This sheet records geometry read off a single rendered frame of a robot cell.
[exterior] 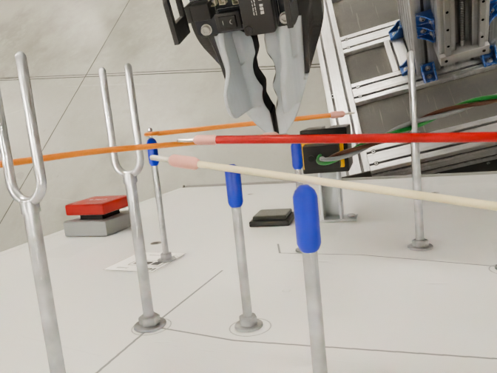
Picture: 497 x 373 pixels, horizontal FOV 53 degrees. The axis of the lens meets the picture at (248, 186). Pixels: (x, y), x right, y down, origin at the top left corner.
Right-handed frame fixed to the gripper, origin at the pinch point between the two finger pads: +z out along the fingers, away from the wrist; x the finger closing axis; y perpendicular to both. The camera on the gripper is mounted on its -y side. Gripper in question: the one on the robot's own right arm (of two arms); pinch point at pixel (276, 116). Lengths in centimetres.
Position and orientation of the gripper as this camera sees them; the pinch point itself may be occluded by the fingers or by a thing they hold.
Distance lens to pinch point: 38.7
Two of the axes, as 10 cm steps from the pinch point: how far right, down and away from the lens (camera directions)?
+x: 9.6, -0.6, -2.7
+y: -1.9, 5.7, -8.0
